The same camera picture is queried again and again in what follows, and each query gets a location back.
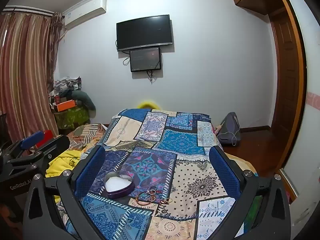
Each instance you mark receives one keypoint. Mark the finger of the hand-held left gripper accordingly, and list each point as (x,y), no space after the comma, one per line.
(32,138)
(56,145)

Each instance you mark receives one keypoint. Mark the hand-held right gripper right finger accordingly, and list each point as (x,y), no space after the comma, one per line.
(222,170)

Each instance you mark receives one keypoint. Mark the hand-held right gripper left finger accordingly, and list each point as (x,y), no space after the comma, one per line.
(91,170)

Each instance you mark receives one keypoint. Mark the purple heart-shaped jewelry box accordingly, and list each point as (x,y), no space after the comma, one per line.
(116,185)

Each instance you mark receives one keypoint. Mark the red box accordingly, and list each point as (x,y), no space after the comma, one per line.
(47,135)

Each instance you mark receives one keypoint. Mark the yellow cloth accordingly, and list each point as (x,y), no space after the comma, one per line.
(62,162)

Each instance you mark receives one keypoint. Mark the green patterned cloth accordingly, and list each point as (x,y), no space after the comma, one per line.
(72,118)

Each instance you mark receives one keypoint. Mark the striped brown blanket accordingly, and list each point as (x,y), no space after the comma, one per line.
(85,133)

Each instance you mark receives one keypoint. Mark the patchwork printed blanket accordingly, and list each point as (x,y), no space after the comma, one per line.
(190,185)

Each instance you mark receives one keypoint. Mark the orange box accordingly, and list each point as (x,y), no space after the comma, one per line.
(65,105)

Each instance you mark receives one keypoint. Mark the grey bag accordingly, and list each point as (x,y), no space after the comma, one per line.
(231,127)

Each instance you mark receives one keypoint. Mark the green blanket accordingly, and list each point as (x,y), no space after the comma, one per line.
(255,201)

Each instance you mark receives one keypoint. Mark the pile of clothes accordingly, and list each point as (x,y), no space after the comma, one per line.
(75,92)

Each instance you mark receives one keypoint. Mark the striped brown curtain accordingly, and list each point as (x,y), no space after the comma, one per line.
(25,67)

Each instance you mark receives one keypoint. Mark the yellow round object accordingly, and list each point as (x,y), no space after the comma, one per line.
(148,104)

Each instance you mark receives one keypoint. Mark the wooden door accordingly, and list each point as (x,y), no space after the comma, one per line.
(287,80)

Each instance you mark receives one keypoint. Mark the white air conditioner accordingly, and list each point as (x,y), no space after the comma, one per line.
(85,15)

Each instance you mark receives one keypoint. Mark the small black wall monitor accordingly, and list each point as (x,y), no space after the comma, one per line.
(145,59)

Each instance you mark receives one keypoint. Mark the black wall television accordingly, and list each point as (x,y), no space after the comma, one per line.
(144,32)

